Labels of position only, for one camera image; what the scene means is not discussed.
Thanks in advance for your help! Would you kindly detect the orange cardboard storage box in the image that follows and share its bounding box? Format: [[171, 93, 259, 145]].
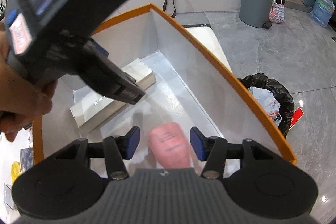
[[33, 4, 297, 173]]

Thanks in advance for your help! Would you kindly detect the person's left hand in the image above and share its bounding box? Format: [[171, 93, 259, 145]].
[[0, 31, 57, 142]]

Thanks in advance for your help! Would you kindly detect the white glasses box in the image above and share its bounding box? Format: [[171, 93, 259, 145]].
[[70, 59, 156, 133]]

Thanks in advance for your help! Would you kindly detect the black trash bag bin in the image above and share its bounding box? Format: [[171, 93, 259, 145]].
[[239, 73, 294, 138]]

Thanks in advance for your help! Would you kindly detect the red floor sticker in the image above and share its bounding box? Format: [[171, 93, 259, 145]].
[[289, 107, 304, 129]]

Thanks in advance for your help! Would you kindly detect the woven pastel handbag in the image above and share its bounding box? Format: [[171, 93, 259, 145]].
[[269, 0, 285, 24]]

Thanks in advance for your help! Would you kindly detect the grey pedal trash bin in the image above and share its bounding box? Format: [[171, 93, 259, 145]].
[[239, 0, 272, 29]]

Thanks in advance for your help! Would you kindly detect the blue plastic water jug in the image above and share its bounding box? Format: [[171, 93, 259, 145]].
[[310, 0, 335, 27]]

